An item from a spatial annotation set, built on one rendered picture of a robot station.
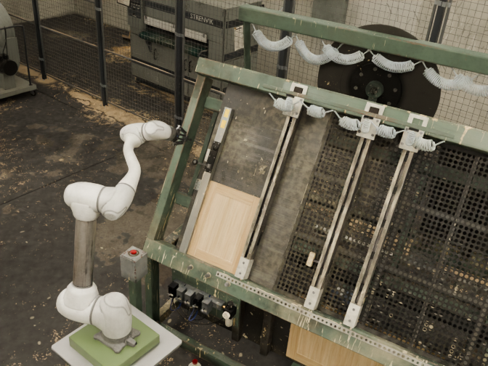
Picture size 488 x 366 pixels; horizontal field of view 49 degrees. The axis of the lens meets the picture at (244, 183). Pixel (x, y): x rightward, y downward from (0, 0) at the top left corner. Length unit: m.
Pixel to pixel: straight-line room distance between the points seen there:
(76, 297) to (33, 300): 1.68
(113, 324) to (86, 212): 0.60
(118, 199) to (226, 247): 0.93
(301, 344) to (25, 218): 3.01
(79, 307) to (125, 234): 2.25
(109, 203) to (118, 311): 0.57
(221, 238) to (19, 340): 1.73
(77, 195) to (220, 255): 1.05
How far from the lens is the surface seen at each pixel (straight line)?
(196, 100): 3.48
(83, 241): 2.81
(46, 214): 5.51
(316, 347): 3.59
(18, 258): 5.02
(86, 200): 2.70
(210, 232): 3.38
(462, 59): 3.37
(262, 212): 3.18
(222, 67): 3.39
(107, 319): 2.90
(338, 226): 3.04
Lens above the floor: 3.05
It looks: 31 degrees down
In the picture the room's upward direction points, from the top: 5 degrees clockwise
